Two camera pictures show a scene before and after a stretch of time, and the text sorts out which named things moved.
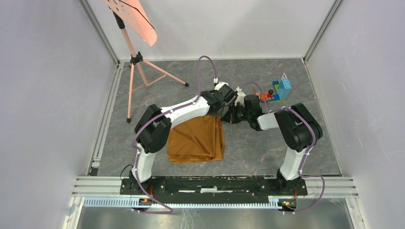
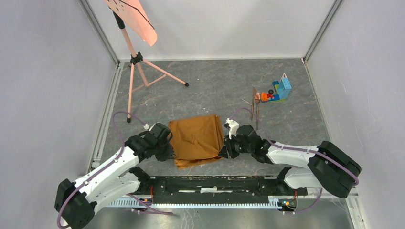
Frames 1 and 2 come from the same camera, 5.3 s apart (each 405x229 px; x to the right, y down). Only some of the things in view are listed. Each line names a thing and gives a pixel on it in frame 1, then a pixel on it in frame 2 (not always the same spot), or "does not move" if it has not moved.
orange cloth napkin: (199, 140) does not move
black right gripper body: (238, 113) -> (235, 146)
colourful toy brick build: (283, 89) does not move
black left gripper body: (220, 113) -> (164, 150)
